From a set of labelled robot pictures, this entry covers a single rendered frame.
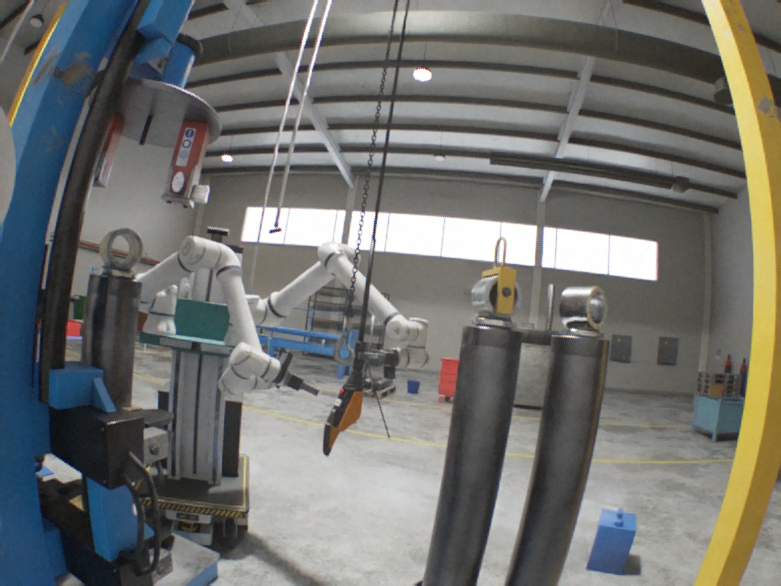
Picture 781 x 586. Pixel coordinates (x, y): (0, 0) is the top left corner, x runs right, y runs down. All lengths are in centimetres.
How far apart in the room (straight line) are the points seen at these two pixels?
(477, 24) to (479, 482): 561
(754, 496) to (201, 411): 284
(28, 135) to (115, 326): 70
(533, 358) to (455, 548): 733
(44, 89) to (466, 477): 179
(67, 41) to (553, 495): 212
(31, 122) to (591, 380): 188
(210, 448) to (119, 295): 133
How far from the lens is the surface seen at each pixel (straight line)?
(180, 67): 178
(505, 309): 137
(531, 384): 869
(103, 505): 131
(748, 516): 199
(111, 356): 153
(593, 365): 139
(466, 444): 138
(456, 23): 610
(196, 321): 239
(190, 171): 157
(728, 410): 793
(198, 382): 252
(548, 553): 157
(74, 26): 147
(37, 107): 135
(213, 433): 254
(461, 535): 151
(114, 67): 140
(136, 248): 160
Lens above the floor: 144
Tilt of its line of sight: 5 degrees up
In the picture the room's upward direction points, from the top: 7 degrees clockwise
